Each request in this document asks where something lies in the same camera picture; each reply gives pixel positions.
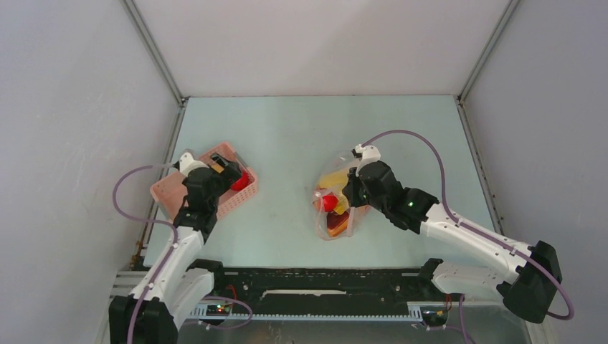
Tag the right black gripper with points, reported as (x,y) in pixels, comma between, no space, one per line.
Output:
(350,190)

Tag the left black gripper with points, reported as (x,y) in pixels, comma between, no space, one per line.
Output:
(229,175)

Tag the fake red apple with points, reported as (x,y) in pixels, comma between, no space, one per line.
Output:
(241,183)

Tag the fake red orange peach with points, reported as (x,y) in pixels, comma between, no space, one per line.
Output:
(329,202)

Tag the clear zip top bag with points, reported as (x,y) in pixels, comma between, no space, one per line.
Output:
(343,159)

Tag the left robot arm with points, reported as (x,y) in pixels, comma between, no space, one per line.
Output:
(156,308)

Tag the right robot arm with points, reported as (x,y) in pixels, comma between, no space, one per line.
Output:
(525,277)

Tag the pink plastic basket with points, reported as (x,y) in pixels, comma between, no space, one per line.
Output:
(169,192)

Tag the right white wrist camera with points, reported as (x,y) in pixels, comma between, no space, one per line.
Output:
(366,154)

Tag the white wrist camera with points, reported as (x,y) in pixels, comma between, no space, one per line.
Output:
(366,154)
(187,163)

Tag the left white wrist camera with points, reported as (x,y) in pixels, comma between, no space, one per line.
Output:
(187,163)

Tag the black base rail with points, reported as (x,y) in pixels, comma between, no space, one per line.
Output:
(324,291)

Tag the right aluminium frame post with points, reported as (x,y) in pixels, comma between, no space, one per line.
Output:
(496,35)

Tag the aluminium frame post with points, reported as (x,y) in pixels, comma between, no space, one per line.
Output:
(496,35)
(145,34)

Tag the white cable duct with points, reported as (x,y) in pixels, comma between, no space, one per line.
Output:
(214,311)

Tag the left aluminium frame post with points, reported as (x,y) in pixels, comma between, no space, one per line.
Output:
(145,34)

